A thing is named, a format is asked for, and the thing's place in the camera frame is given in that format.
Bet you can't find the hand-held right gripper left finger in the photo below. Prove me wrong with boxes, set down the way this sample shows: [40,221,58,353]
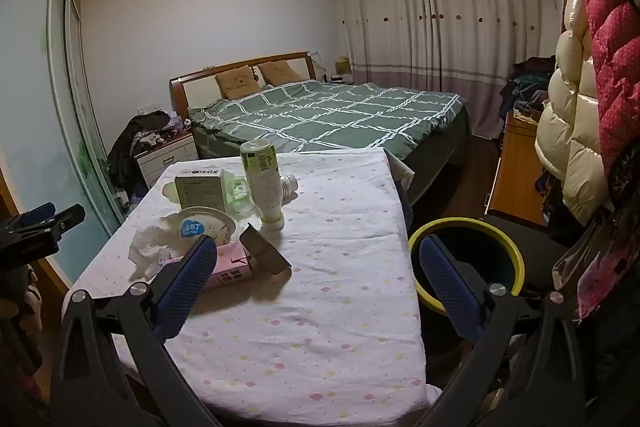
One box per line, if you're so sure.
[50,234,221,427]

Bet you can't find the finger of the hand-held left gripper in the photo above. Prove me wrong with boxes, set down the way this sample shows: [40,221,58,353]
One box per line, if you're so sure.
[30,204,86,258]
[7,202,57,230]

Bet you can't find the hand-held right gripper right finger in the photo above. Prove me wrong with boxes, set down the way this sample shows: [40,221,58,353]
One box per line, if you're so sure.
[419,234,586,427]

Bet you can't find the pink milk carton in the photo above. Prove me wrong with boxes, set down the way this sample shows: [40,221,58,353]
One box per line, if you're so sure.
[160,223,292,290]

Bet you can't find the yellow rimmed dark bin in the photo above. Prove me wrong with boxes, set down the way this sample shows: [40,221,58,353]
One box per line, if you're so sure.
[407,217,526,358]

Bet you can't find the white tissue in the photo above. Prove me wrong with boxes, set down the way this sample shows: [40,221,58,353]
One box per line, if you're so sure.
[127,217,191,283]

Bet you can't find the white pudding cup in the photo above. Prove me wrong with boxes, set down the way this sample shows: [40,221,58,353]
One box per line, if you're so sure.
[177,206,237,253]

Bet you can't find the white green cardboard box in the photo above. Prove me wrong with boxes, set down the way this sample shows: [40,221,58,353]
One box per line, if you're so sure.
[175,168,226,210]

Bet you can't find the clear green plastic packaging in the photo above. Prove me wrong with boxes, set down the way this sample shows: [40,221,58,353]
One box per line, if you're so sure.
[220,174,261,218]

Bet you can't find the green white plastic bottle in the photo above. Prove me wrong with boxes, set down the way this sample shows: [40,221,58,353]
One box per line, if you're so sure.
[240,139,286,233]

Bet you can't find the sliding door wardrobe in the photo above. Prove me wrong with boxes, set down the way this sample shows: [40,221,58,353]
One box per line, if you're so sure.
[0,0,126,283]

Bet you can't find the dark clothes heap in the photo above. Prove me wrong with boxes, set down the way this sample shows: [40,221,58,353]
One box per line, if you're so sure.
[107,109,171,192]

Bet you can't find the white nightstand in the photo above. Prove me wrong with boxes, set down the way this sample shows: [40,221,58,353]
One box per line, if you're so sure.
[135,132,201,190]

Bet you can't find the white dotted tablecloth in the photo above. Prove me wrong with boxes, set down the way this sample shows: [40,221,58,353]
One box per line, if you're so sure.
[60,147,443,415]

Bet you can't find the beige bag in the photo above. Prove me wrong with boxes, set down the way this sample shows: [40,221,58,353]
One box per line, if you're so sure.
[552,222,601,293]

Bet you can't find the wooden low cabinet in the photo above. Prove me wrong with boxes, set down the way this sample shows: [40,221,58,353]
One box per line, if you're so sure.
[484,109,551,228]

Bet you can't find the dark hanging bags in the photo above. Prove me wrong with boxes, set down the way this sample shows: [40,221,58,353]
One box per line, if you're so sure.
[535,167,566,230]

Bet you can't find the pink floral cloth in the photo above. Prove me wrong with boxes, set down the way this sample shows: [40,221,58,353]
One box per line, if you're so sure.
[577,207,640,323]

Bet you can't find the wooden bed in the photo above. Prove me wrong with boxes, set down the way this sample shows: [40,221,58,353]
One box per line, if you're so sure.
[169,52,472,202]

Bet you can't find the green checked duvet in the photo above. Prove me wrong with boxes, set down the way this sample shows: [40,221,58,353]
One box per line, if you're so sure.
[187,79,466,155]

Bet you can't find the brown bear pillow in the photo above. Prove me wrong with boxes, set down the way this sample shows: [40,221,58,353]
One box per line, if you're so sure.
[215,64,263,100]
[257,60,306,85]

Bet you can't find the cream puffer jacket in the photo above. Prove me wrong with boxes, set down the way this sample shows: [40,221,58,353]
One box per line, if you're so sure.
[534,0,608,225]

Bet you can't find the pile of mixed clothes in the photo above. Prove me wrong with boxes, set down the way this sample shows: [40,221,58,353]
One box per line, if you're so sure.
[500,56,557,118]

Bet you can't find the pink white curtain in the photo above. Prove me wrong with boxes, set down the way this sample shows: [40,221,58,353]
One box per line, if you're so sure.
[327,0,556,140]

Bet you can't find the red quilted dotted jacket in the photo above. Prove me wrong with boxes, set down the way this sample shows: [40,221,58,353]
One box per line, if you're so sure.
[565,0,640,178]

